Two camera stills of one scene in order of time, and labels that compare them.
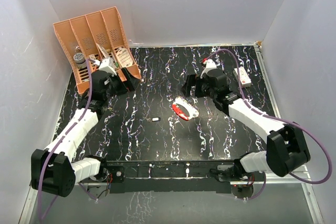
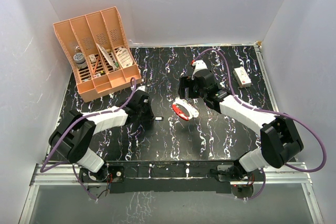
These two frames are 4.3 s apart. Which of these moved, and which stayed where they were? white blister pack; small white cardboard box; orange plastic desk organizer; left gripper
Moved: left gripper
Stayed: white blister pack; orange plastic desk organizer; small white cardboard box
